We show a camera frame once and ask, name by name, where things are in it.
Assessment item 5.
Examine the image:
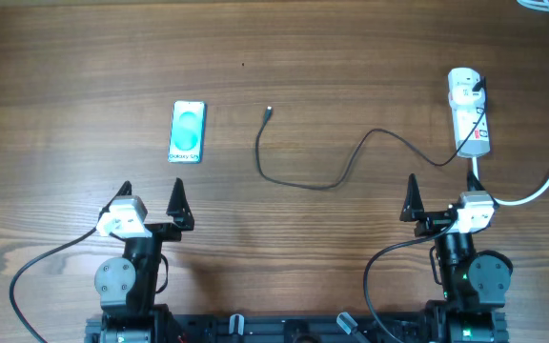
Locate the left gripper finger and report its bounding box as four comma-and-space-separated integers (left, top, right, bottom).
166, 178, 194, 231
100, 181, 132, 213

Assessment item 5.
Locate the Galaxy smartphone with blue screen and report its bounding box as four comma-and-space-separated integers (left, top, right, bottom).
168, 100, 207, 164

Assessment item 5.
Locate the black USB charging cable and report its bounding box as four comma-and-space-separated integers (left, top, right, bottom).
254, 75, 488, 192

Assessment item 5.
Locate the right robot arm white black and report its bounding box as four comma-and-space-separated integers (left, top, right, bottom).
400, 173, 513, 343

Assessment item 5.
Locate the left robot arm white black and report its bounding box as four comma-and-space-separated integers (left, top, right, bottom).
84, 179, 194, 343

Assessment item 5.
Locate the white USB charger adapter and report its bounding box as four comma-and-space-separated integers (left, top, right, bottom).
448, 85, 485, 110

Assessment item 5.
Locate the white power strip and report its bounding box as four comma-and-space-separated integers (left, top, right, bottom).
448, 68, 491, 158

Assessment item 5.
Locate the black left camera cable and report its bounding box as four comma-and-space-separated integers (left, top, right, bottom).
9, 226, 99, 343

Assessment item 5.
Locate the black camera cable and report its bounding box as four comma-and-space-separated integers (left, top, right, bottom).
362, 218, 457, 343
9, 226, 99, 343

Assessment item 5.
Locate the black right camera cable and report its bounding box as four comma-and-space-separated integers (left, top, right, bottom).
362, 218, 457, 343

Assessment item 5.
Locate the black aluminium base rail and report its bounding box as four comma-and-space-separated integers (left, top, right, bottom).
83, 312, 510, 343

